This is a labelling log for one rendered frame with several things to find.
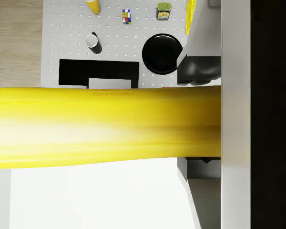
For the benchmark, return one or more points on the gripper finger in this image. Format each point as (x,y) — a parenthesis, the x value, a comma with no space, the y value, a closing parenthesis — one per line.
(202,168)
(200,71)

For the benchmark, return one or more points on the white drawer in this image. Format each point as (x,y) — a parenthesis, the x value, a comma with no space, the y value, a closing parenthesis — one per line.
(97,198)

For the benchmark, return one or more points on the banana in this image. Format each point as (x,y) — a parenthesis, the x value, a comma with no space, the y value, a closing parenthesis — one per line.
(97,124)

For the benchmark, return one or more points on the black plate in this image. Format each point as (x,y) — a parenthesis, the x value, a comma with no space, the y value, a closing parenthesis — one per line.
(160,55)

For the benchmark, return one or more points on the yellow basket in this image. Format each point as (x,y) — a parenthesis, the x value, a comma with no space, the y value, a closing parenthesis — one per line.
(190,16)

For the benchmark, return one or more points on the flat-sided can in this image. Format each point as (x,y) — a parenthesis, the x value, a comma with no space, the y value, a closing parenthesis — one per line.
(164,12)

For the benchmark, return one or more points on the puzzle cube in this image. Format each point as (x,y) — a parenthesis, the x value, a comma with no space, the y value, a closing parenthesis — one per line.
(126,16)

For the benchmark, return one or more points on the black stove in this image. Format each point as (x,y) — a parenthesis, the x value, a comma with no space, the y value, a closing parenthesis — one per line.
(97,68)

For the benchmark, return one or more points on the black mug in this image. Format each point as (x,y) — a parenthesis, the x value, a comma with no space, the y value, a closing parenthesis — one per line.
(95,46)

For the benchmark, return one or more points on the yellow mug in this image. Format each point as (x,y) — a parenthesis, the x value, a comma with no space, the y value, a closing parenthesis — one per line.
(94,6)

